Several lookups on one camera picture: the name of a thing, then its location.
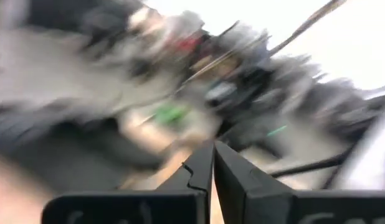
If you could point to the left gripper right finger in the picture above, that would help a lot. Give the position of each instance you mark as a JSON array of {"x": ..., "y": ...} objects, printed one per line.
[{"x": 273, "y": 205}]

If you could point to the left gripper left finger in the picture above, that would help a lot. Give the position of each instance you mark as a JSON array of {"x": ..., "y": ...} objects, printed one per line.
[{"x": 149, "y": 208}]

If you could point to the black slide sandal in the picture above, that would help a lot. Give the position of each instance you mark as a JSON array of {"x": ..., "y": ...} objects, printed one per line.
[{"x": 71, "y": 155}]

